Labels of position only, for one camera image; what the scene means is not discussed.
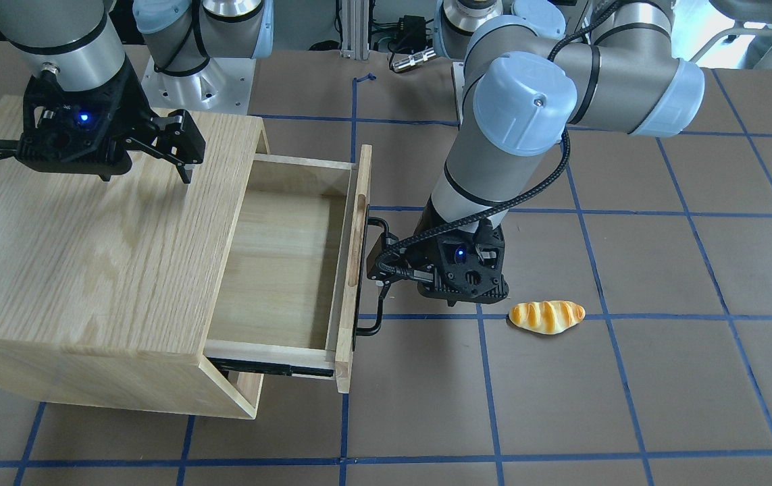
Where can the light wooden cabinet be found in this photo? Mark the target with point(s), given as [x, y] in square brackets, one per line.
[107, 289]

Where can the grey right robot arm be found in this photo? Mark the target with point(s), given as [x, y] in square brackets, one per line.
[76, 40]

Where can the black power adapter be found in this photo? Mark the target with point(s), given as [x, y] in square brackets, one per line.
[411, 29]

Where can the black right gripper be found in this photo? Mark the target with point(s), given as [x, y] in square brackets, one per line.
[130, 101]

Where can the aluminium frame post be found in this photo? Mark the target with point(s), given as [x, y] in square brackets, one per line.
[355, 29]

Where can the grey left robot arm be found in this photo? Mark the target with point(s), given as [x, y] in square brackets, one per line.
[525, 80]

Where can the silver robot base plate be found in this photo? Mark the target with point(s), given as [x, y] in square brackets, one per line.
[224, 86]

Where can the toy bread loaf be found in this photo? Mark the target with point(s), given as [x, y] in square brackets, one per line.
[548, 317]

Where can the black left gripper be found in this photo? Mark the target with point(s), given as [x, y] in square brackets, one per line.
[427, 237]

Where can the wooden drawer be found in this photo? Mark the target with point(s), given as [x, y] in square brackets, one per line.
[289, 297]

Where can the black drawer handle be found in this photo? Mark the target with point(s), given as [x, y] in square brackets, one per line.
[375, 276]

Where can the silver cable connector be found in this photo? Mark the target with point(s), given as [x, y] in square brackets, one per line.
[412, 61]

